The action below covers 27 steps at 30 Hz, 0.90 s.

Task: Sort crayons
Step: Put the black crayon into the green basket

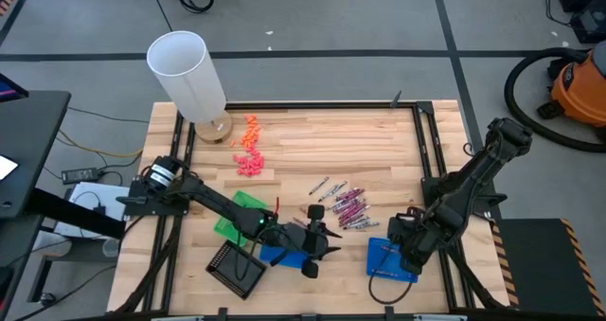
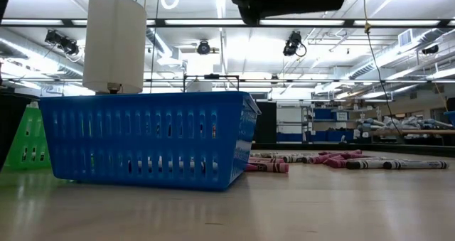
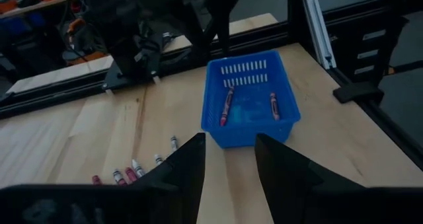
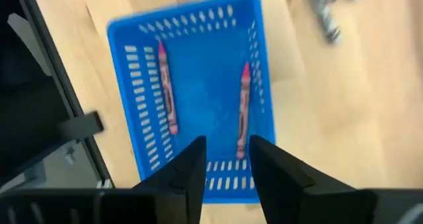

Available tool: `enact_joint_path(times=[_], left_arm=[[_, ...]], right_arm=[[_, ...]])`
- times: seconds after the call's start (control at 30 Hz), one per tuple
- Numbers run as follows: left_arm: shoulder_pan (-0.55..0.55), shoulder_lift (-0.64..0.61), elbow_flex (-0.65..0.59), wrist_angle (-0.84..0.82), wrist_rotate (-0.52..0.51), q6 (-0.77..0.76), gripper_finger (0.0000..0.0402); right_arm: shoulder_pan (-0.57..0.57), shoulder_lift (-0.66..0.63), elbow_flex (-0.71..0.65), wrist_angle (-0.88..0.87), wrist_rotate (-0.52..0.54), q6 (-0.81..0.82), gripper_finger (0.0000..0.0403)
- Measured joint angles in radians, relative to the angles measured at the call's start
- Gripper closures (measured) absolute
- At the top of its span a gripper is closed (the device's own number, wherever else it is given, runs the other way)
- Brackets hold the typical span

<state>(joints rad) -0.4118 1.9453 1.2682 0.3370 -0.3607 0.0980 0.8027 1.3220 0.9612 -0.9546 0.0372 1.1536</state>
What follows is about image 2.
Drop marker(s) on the blue plastic basket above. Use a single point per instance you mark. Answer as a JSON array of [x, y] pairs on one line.
[[451, 117], [142, 106]]

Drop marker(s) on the black plastic basket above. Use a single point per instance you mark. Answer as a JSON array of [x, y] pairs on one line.
[[10, 127]]

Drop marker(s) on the blue storage bin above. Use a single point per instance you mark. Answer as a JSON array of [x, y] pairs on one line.
[[289, 138], [323, 114], [330, 136]]

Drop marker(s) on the black panel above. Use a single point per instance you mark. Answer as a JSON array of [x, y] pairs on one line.
[[264, 123]]

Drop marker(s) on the white bucket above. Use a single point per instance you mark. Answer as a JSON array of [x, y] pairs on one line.
[[199, 87]]

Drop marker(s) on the black overhead rig beam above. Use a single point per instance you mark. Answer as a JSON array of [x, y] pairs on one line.
[[160, 22]]

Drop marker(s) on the light pink crayon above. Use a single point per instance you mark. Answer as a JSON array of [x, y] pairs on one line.
[[266, 160], [270, 167]]

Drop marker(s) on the grey plastic-wrapped items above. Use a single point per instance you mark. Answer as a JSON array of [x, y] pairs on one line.
[[409, 123]]

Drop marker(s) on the white cylinder table lamp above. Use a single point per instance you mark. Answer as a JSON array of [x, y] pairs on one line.
[[113, 42]]

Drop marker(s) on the wooden workbench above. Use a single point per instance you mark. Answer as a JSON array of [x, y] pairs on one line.
[[419, 132]]

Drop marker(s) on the green plastic basket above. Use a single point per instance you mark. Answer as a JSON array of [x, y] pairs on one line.
[[35, 141]]

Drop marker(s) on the black ceiling-mounted camera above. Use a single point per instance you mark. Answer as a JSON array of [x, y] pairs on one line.
[[430, 49], [203, 48], [67, 47], [292, 43]]

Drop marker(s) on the silver ventilation duct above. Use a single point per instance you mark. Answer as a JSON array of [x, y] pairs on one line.
[[360, 72], [35, 61]]

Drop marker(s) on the black aluminium table frame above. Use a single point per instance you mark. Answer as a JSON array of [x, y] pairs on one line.
[[355, 148]]

